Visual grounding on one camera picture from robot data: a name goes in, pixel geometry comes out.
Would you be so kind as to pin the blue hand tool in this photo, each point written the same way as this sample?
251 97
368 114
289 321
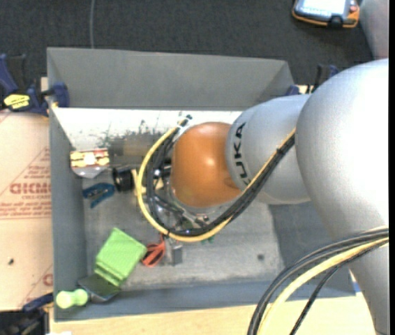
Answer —
96 190

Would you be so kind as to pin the black cylinder on white bracket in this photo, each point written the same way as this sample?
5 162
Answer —
122 179

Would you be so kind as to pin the orange-red clip tool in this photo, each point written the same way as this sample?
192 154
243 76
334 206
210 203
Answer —
154 255

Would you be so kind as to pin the green sponge block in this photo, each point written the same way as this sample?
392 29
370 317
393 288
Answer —
119 253

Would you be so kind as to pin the grey metal bin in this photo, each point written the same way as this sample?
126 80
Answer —
169 79

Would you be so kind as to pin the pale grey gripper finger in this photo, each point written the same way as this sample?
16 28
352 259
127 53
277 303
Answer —
177 255
167 251

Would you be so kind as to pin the brown cardboard board, red print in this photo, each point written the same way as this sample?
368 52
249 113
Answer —
17 222

